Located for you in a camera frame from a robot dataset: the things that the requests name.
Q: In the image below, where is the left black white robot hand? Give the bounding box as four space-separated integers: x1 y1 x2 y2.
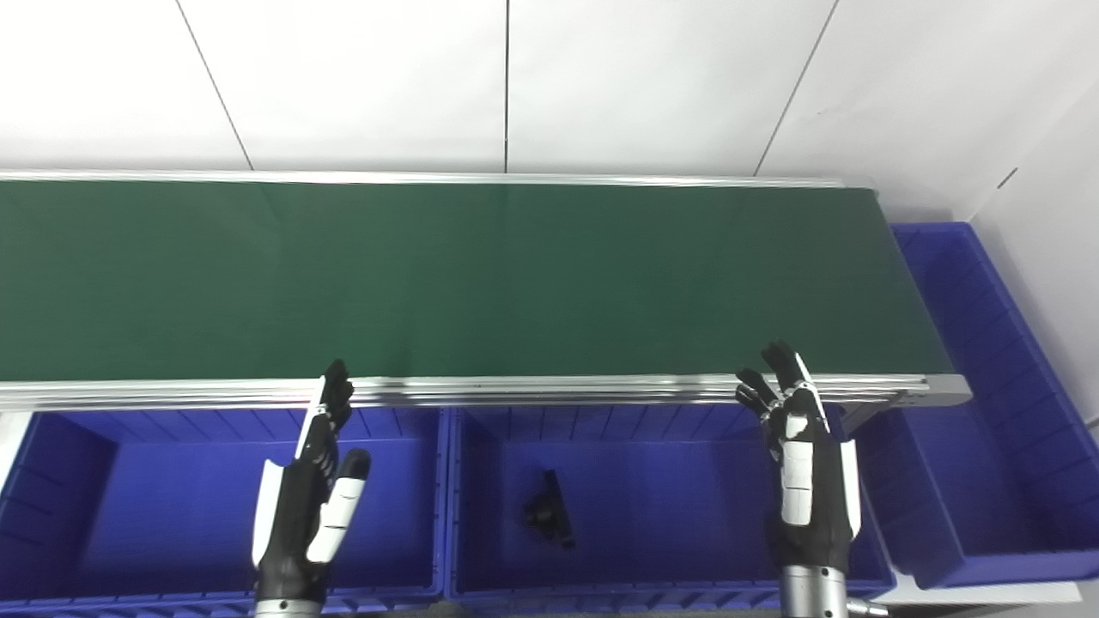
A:
251 358 373 603

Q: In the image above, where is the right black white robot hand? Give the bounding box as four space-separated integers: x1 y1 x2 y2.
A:
734 341 863 571

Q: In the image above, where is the black flanged metal part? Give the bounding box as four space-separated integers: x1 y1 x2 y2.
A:
523 469 578 551

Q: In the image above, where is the blue plastic bin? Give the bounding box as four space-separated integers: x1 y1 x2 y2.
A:
845 221 1099 591
0 407 450 616
444 403 899 612

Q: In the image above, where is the green conveyor belt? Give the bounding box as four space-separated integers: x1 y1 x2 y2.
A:
0 169 974 412

